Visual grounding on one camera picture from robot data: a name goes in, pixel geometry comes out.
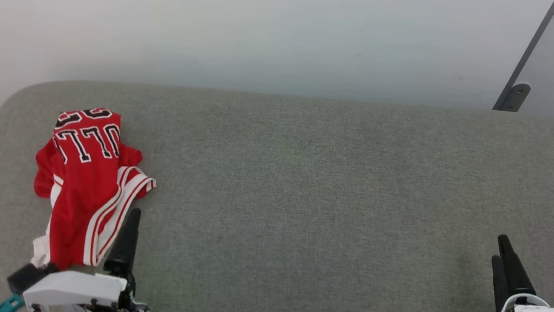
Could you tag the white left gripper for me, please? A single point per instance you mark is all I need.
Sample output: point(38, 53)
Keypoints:
point(75, 289)

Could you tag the red basketball jersey white trim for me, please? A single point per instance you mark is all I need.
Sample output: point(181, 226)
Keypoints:
point(80, 194)

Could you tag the grey-green fabric sofa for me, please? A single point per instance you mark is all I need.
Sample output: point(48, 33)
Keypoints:
point(303, 203)

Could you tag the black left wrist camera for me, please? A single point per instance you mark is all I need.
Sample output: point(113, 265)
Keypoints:
point(31, 276)

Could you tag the grey metal panel frame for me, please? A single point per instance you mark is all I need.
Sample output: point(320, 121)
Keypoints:
point(522, 72)

